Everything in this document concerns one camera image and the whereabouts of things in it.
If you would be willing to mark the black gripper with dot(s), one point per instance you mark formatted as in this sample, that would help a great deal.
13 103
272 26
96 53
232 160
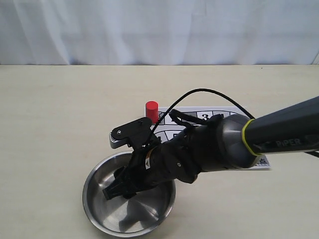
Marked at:
153 165

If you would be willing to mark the red cylinder game piece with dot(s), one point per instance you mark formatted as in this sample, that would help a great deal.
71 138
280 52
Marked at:
152 111

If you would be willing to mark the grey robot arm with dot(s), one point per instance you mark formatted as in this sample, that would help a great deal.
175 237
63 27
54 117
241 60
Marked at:
215 144

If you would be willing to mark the stainless steel bowl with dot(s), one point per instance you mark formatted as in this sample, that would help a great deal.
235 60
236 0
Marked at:
120 217

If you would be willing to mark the paper game board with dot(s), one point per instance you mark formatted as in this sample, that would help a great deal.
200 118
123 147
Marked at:
167 129

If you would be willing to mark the white curtain backdrop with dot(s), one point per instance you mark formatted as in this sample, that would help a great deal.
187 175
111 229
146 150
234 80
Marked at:
159 32

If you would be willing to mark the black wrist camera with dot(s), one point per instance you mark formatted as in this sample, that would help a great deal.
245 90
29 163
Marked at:
134 134

